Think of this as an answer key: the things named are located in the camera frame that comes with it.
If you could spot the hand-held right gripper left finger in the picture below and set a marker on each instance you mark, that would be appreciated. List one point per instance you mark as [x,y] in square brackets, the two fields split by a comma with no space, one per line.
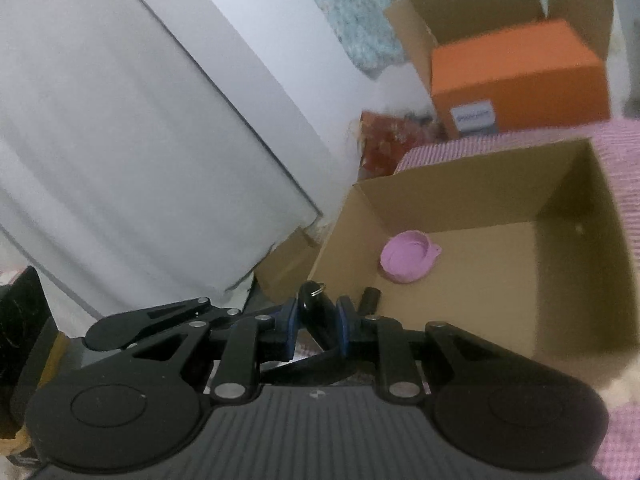
[286,332]

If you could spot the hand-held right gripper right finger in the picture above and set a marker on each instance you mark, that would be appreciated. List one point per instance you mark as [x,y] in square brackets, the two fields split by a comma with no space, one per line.
[346,327]

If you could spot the black key fob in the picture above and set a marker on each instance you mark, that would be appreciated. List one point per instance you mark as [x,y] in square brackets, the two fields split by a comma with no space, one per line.
[317,312]

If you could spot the brown cardboard box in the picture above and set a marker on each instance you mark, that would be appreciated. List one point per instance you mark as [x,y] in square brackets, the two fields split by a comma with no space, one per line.
[500,270]

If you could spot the small black tube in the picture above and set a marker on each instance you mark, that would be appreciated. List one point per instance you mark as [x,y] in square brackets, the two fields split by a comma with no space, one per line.
[370,301]

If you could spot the pink round lid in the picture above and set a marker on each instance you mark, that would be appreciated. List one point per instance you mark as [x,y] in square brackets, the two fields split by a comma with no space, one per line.
[407,260]

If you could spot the red gift bag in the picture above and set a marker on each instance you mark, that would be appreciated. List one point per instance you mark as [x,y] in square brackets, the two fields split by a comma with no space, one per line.
[395,140]

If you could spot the pink checked cloth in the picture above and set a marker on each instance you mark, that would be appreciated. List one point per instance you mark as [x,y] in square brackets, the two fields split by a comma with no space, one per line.
[500,146]

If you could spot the white door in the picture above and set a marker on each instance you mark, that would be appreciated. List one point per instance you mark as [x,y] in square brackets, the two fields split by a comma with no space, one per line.
[125,135]

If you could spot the black object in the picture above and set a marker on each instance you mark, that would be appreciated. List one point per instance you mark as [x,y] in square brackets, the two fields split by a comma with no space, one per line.
[25,340]

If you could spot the orange box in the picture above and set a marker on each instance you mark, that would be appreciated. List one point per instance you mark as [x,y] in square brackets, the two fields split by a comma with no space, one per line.
[525,80]

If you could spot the teal patterned cloth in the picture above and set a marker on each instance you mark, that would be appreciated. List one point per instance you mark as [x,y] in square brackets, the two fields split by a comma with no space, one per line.
[350,15]

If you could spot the large open cardboard box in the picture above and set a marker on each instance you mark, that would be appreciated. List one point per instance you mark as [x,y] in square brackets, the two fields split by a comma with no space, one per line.
[475,5]

